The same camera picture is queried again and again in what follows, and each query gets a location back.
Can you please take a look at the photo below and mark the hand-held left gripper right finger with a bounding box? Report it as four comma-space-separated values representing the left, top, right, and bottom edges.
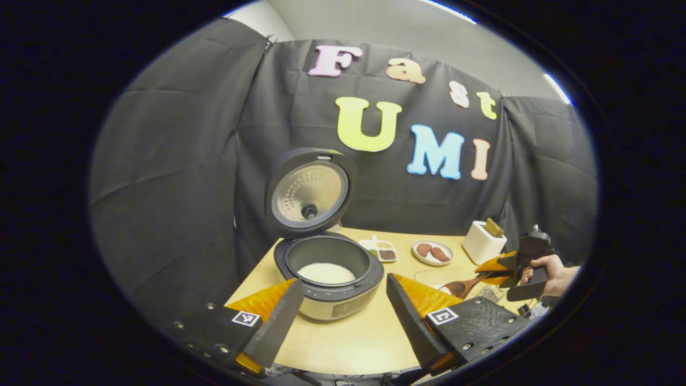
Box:
386, 273, 531, 376

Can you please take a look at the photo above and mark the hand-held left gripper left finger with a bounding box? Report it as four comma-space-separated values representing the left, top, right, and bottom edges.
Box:
170, 279, 304, 376

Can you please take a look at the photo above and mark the metal wire chopstick holder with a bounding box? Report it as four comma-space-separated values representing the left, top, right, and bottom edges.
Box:
476, 284, 508, 304

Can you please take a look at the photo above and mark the brown wooden spoon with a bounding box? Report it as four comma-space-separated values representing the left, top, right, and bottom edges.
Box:
443, 272, 496, 299

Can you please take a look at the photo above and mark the clear tray of rice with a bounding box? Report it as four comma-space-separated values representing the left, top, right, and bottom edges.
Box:
414, 268, 483, 298

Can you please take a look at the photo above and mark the dark grey rice cooker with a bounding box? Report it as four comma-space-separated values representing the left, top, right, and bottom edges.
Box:
265, 147, 385, 321

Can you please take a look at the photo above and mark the white rice heap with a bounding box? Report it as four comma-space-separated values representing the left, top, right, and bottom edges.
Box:
296, 263, 357, 285

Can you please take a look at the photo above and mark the white toaster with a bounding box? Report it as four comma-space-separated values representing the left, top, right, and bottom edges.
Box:
463, 220, 508, 265

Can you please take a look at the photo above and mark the round white plate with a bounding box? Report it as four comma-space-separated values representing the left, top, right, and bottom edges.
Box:
412, 240, 455, 267

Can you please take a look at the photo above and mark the white divided bean dish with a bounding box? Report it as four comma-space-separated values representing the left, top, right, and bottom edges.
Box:
358, 235, 399, 263

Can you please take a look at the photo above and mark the ceiling light panel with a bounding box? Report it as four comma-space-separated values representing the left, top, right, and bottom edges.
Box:
543, 73, 573, 107

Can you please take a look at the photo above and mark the black backdrop cloth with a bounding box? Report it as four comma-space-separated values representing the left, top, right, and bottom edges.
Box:
88, 19, 598, 322

